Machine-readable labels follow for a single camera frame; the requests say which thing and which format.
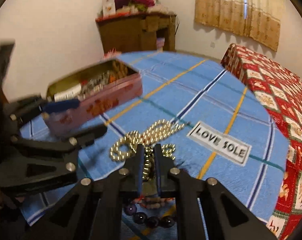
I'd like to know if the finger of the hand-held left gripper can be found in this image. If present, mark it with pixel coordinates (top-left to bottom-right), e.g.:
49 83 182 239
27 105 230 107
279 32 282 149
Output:
10 94 80 120
0 124 108 195

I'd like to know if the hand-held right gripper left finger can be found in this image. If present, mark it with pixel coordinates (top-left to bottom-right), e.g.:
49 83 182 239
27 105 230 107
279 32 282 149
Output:
28 144 145 240

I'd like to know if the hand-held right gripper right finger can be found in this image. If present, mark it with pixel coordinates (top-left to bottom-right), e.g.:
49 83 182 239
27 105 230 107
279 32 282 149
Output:
153 144 279 240

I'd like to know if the gold bead necklace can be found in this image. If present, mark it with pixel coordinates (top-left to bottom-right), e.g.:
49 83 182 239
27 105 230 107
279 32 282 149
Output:
110 119 185 180

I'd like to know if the pink tin box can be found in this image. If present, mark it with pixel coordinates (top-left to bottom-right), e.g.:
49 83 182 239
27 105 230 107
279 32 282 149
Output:
42 58 143 137

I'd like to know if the printed paper leaflet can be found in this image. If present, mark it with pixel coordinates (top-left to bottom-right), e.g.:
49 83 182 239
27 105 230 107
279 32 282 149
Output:
53 84 82 102

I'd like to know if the blue checked tablecloth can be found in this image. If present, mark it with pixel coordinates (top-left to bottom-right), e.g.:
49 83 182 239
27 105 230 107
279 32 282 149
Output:
18 50 291 240

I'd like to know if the brown wooden desk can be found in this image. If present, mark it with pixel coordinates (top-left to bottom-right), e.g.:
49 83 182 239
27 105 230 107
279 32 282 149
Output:
95 12 178 54

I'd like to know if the red flat box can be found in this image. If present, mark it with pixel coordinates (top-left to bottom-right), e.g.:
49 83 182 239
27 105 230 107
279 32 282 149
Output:
96 14 141 22

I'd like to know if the white carton box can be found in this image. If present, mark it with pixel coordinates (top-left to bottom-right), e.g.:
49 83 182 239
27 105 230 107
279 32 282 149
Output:
102 0 116 18

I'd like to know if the purple bag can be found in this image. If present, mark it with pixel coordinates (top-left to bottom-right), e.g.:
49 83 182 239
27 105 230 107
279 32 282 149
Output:
114 0 131 10

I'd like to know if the beige knitted cloth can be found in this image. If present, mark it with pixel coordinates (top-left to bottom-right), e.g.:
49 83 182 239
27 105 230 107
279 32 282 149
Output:
147 4 171 14

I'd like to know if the bed with red patterned blanket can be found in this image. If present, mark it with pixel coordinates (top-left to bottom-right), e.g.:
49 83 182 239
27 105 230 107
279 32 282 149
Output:
220 43 302 240

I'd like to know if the beige patterned curtain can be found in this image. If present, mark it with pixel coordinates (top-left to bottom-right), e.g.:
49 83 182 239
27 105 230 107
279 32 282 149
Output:
195 0 285 52

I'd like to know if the pink bead bracelet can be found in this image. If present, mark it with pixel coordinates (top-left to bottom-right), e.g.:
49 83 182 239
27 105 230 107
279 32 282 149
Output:
132 196 174 208

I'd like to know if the purple bead bracelet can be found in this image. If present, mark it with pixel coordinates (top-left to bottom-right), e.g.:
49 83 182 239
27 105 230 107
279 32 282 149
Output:
123 202 178 228

